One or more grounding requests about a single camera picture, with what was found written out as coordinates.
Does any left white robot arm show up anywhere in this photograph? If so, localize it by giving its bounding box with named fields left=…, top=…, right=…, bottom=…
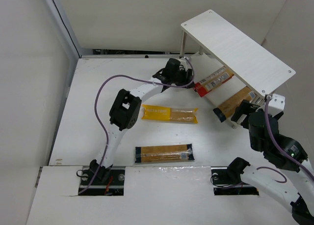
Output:
left=89, top=57, right=195, bottom=183

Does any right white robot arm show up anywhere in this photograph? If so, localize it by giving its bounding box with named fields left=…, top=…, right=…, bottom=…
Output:
left=227, top=100, right=314, bottom=225

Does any red spaghetti bag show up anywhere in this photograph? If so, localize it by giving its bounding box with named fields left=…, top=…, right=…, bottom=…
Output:
left=194, top=66, right=234, bottom=97

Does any white two-tier shelf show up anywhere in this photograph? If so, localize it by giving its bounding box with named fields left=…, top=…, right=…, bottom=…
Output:
left=180, top=10, right=295, bottom=108

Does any yellow spaghetti bag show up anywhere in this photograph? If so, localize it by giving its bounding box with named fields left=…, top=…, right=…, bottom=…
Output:
left=142, top=105, right=198, bottom=124

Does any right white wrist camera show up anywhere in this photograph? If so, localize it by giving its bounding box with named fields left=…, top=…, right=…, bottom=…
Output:
left=265, top=93, right=286, bottom=116

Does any dark blue spaghetti bag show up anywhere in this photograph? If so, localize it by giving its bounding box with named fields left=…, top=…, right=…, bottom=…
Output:
left=213, top=86, right=256, bottom=122

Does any blue spaghetti bag front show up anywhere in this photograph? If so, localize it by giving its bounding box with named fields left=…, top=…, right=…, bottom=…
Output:
left=134, top=144, right=195, bottom=164

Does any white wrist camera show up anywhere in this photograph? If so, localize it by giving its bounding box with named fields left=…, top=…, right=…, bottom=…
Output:
left=265, top=93, right=286, bottom=116
left=179, top=57, right=193, bottom=70

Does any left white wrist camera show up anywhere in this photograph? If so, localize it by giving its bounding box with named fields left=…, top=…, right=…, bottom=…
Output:
left=179, top=57, right=193, bottom=70

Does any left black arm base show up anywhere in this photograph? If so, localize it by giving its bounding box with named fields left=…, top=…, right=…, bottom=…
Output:
left=76, top=160, right=125, bottom=197

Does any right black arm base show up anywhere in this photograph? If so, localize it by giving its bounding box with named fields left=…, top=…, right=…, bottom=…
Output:
left=210, top=157, right=259, bottom=196

